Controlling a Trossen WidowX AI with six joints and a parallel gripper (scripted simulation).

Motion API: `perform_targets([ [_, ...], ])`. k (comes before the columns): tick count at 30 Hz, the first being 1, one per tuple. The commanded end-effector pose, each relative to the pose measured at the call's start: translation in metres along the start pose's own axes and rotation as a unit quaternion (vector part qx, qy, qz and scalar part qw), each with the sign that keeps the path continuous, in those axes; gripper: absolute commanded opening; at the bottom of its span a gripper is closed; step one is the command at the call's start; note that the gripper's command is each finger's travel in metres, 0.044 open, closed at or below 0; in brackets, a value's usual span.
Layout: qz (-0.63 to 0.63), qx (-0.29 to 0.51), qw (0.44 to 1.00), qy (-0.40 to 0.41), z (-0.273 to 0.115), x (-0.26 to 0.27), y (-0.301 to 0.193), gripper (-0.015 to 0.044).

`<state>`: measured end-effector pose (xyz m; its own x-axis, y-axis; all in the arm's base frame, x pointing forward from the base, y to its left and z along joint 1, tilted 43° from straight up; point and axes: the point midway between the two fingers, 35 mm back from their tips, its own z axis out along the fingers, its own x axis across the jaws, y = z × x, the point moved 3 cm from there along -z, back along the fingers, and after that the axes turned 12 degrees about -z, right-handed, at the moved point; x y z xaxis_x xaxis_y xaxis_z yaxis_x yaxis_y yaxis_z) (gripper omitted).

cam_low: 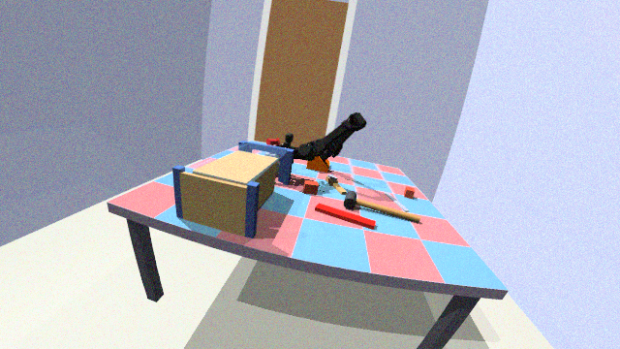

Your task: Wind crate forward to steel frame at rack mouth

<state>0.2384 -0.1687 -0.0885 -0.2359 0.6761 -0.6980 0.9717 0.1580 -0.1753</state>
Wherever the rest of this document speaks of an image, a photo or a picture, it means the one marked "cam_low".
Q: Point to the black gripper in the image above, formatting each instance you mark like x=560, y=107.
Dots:
x=287, y=144

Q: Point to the black-headed mallet with wooden handle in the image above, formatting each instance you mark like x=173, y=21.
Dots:
x=351, y=200

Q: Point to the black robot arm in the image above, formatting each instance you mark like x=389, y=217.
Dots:
x=332, y=143

